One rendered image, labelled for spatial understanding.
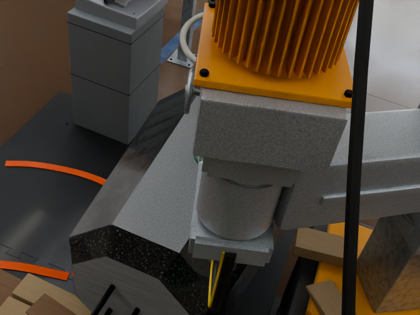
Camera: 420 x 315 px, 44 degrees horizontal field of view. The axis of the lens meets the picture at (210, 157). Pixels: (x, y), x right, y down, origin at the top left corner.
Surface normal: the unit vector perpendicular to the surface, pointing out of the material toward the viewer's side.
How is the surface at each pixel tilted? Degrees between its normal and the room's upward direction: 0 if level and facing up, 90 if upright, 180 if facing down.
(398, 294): 90
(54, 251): 0
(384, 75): 0
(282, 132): 90
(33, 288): 0
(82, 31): 90
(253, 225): 90
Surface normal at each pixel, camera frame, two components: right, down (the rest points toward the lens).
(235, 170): -0.06, 0.68
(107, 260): -0.38, 0.59
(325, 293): 0.06, -0.84
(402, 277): 0.17, 0.69
